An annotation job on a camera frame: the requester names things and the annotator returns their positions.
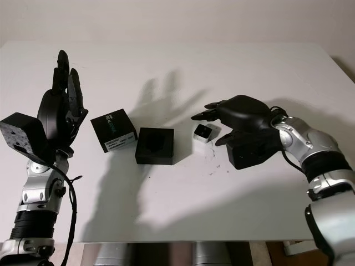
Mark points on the silver robot leg cylinder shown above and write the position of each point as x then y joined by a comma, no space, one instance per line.
111,256
210,255

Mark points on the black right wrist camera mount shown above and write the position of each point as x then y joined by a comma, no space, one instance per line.
249,152

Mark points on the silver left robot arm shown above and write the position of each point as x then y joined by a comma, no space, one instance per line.
36,191

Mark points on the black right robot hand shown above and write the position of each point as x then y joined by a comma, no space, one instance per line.
247,113

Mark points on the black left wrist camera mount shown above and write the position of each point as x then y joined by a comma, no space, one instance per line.
22,133

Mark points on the black foam-lined box base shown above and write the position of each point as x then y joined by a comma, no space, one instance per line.
154,156

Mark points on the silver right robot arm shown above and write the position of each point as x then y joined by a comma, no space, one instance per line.
313,141

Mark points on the small silver camera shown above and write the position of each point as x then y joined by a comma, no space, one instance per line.
202,132

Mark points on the black printed box lid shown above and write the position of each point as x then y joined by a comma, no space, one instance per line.
111,124

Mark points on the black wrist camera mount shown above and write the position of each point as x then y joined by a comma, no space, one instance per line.
22,133
249,152

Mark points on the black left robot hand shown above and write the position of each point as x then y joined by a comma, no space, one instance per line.
51,116

